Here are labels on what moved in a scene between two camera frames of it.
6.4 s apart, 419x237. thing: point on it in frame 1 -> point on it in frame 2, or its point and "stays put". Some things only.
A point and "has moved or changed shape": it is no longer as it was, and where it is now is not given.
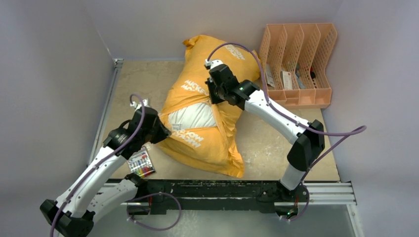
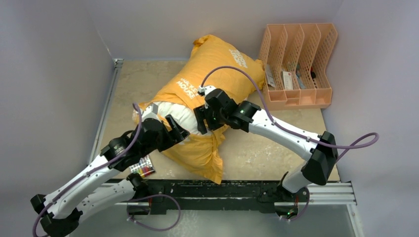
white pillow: x=198 y=115 has moved or changed shape
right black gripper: x=216 y=99 -> x=203 y=112
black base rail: x=162 y=195 stays put
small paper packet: x=269 y=74 stays put
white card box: x=287 y=80 stays put
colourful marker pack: x=141 y=164 stays put
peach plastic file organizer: x=295 y=58 stays put
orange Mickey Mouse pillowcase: x=218 y=146 has moved or changed shape
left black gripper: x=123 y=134 -> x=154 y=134
